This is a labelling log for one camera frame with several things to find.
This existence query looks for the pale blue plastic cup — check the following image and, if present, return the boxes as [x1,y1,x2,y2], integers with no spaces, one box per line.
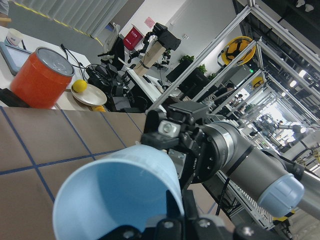
[52,144,185,240]

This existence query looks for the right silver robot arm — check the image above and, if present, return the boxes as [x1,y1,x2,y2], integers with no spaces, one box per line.
[141,101,320,218]

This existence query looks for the orange bucket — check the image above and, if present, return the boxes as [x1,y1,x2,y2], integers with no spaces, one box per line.
[10,46,75,109]

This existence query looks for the yellow hard hat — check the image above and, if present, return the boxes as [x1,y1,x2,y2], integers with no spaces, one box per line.
[218,36,256,66]

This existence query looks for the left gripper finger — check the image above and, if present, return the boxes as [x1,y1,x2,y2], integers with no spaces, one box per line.
[165,189,199,221]

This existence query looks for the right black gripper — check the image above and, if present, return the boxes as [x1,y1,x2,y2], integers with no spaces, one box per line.
[141,101,225,189]

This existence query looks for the red box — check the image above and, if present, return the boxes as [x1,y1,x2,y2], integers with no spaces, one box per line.
[123,25,144,51]

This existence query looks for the beige plate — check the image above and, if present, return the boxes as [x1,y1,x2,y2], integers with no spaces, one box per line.
[71,84,107,107]

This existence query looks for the yellow lemon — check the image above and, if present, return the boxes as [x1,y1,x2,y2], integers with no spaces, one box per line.
[71,79,88,93]

